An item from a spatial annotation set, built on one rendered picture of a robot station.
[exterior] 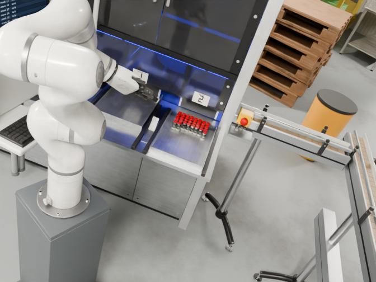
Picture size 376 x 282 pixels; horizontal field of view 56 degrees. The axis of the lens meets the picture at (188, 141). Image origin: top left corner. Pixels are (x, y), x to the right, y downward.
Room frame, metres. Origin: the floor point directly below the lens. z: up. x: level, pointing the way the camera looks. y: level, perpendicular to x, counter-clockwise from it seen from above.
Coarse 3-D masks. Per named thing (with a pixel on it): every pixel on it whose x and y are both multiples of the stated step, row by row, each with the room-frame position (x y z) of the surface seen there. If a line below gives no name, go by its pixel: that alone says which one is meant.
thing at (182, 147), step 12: (168, 120) 1.51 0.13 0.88; (168, 132) 1.42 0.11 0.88; (180, 132) 1.45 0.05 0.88; (156, 144) 1.29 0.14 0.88; (168, 144) 1.32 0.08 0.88; (180, 144) 1.35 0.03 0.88; (192, 144) 1.39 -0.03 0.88; (204, 144) 1.42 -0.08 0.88; (168, 156) 1.22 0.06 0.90; (180, 156) 1.27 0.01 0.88; (192, 156) 1.30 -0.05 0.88; (204, 156) 1.33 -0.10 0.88; (192, 168) 1.22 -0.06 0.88
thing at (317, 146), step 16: (256, 112) 1.80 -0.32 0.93; (256, 128) 1.69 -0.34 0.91; (272, 128) 1.70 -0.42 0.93; (288, 128) 1.70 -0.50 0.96; (304, 128) 1.76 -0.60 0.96; (288, 144) 1.68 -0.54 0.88; (304, 144) 1.67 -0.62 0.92; (320, 144) 1.70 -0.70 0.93; (336, 144) 1.69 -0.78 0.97; (320, 160) 1.67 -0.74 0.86; (336, 160) 1.66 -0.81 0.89
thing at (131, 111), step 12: (108, 96) 1.54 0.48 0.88; (120, 96) 1.58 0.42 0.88; (132, 96) 1.61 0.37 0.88; (108, 108) 1.44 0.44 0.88; (120, 108) 1.48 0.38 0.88; (132, 108) 1.51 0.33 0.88; (144, 108) 1.55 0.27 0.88; (120, 120) 1.35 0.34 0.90; (132, 120) 1.41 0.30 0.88; (144, 120) 1.44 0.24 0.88
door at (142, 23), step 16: (112, 0) 1.63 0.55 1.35; (128, 0) 1.63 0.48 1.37; (144, 0) 1.62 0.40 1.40; (160, 0) 1.62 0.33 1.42; (112, 16) 1.63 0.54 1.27; (128, 16) 1.63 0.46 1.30; (144, 16) 1.62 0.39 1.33; (160, 16) 1.62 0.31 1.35; (128, 32) 1.63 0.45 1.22; (144, 32) 1.62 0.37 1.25
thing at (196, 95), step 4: (196, 92) 1.59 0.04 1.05; (196, 96) 1.59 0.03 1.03; (200, 96) 1.59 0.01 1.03; (204, 96) 1.59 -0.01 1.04; (208, 96) 1.59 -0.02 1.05; (192, 100) 1.60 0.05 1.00; (196, 100) 1.59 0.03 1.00; (200, 100) 1.59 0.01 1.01; (204, 100) 1.59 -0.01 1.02; (208, 100) 1.59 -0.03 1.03; (204, 104) 1.59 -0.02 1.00
